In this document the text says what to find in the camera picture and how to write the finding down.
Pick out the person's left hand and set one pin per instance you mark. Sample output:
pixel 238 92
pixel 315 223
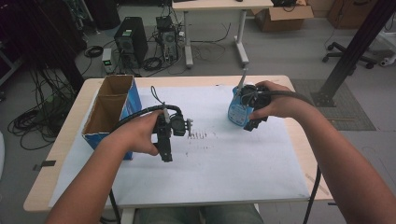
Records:
pixel 137 133

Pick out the open computer tower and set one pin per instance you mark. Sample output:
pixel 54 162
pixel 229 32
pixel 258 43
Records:
pixel 168 40

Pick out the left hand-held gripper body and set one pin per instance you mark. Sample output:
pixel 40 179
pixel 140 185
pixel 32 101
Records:
pixel 165 137

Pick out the blue cardboard box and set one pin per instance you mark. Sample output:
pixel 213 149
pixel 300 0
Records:
pixel 107 105

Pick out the white table mat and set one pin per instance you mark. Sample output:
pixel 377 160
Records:
pixel 233 155

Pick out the black metal stand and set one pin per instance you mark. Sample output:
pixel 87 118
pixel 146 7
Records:
pixel 355 46

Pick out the black office chair base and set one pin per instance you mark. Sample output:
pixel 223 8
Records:
pixel 339 53

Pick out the wooden table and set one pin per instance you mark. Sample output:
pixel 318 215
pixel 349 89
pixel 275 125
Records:
pixel 202 81

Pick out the open brown cardboard box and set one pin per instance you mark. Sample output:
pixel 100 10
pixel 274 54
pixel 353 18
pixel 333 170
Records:
pixel 280 20

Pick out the dark floor mat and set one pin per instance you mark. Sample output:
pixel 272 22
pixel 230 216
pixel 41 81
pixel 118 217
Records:
pixel 348 115

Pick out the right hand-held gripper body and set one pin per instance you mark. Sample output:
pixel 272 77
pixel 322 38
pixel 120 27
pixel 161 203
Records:
pixel 260 96

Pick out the black computer tower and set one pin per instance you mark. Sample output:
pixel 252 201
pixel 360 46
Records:
pixel 132 37

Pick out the blue refill pouch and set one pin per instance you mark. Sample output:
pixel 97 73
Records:
pixel 237 113

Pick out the closed brown cardboard box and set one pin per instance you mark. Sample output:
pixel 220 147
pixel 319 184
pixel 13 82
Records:
pixel 351 14

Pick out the black tape strip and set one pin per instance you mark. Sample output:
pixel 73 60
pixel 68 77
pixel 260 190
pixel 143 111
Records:
pixel 46 163

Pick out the person's right hand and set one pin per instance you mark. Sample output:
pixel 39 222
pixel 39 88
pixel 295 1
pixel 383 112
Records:
pixel 283 104

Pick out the white desk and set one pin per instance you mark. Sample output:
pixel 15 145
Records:
pixel 218 4

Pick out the small white power unit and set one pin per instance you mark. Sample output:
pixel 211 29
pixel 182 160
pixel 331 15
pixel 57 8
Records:
pixel 107 60

